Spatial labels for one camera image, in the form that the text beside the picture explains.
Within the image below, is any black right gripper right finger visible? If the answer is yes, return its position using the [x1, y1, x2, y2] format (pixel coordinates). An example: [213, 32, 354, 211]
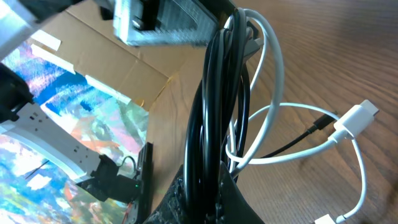
[215, 162, 264, 224]

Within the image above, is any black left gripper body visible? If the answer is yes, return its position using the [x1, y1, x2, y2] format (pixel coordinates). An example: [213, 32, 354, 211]
[95, 0, 236, 47]

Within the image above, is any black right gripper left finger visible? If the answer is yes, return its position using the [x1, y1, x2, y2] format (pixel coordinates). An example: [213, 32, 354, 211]
[144, 165, 190, 224]

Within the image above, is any black USB cable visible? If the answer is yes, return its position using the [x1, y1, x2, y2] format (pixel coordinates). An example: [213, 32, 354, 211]
[183, 7, 338, 224]

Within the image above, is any white USB cable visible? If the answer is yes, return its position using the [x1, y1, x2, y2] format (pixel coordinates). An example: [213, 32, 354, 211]
[183, 8, 380, 224]

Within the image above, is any cardboard box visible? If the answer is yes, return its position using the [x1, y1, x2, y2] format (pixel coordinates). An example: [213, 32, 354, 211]
[41, 1, 205, 110]

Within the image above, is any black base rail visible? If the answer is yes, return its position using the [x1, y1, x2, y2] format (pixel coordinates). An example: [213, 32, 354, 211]
[123, 142, 153, 224]

